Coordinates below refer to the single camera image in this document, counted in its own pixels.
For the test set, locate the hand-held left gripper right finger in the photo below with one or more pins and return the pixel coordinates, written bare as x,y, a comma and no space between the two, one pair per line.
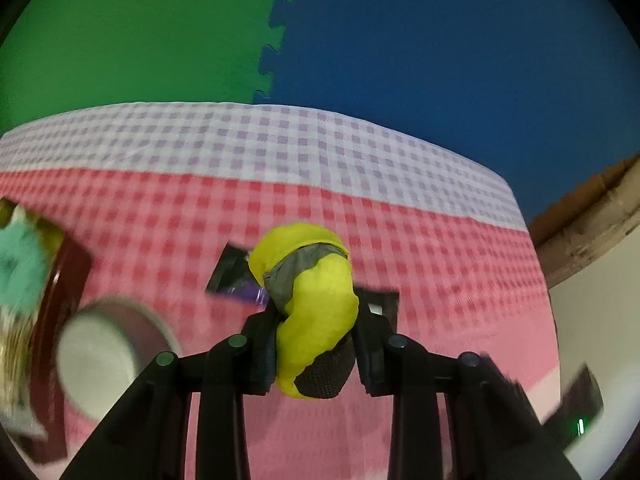
367,360

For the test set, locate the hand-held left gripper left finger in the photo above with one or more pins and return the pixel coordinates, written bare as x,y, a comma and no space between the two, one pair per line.
262,360

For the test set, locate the yellow grey glove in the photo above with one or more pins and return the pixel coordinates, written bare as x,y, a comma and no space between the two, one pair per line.
320,300

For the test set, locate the black purple packet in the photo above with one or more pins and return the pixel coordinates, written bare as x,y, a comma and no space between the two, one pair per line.
230,270

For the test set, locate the round metal tin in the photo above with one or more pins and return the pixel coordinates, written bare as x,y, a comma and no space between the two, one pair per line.
95,355

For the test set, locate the pink purple checked tablecloth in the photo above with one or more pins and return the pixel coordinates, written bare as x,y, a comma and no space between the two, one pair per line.
350,170

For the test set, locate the pack of cotton swabs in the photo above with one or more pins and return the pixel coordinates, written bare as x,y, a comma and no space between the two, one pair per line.
17,360

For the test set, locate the teal fluffy cloth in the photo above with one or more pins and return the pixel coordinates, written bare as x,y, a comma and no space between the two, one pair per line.
20,265

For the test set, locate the blue foam mat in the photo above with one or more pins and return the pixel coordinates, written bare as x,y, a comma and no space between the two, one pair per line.
450,60

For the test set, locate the green foam mat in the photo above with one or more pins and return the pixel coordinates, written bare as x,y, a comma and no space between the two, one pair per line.
125,35

